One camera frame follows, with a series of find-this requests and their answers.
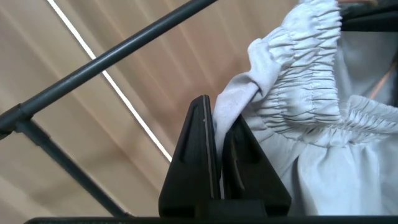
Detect beige curtain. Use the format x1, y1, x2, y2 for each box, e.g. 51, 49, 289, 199
0, 0, 299, 218

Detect black clothes rack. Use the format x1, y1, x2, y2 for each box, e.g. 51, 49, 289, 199
0, 0, 218, 218

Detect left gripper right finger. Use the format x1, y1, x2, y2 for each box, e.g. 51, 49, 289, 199
221, 114, 292, 217

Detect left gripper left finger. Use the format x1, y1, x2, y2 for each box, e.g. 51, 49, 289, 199
158, 95, 222, 218

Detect pale grey shorts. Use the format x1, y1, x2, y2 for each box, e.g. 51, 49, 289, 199
213, 0, 398, 216

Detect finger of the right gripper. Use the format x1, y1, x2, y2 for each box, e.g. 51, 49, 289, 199
340, 2, 398, 32

